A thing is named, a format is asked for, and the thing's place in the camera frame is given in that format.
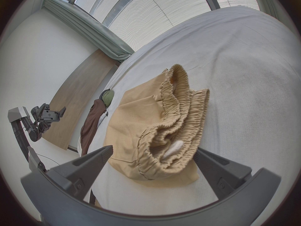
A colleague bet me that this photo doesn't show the tan shorts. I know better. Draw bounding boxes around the tan shorts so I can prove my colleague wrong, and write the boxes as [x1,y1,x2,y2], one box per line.
[103,64,210,188]

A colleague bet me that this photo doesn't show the green garment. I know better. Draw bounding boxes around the green garment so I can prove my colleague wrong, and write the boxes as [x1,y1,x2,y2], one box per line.
[102,89,115,108]

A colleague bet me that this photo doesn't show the bed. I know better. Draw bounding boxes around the bed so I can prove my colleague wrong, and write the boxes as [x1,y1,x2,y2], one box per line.
[42,5,301,215]

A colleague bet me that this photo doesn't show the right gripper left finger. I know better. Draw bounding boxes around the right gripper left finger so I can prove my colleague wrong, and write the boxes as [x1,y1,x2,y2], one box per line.
[48,145,114,200]

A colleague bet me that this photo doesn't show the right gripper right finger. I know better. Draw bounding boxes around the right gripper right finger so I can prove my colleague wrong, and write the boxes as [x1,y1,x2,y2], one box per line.
[193,147,253,201]

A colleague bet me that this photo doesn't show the grey-green curtain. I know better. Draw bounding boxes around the grey-green curtain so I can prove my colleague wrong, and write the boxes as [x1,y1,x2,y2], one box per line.
[253,0,283,21]
[44,0,135,63]

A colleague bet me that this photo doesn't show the window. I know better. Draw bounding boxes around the window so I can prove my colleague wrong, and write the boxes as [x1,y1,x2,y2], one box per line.
[55,0,261,54]

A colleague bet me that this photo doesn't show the brown shorts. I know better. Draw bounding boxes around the brown shorts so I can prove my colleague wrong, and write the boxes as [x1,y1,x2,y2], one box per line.
[80,99,107,156]

